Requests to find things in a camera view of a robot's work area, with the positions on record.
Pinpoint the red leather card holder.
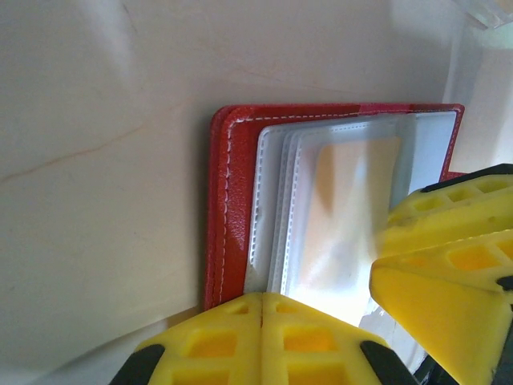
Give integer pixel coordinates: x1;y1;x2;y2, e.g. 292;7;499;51
202;102;468;314

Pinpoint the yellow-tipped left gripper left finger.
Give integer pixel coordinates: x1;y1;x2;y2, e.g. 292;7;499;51
108;292;265;385

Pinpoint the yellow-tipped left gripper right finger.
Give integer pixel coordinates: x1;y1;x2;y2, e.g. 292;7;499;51
261;292;420;385

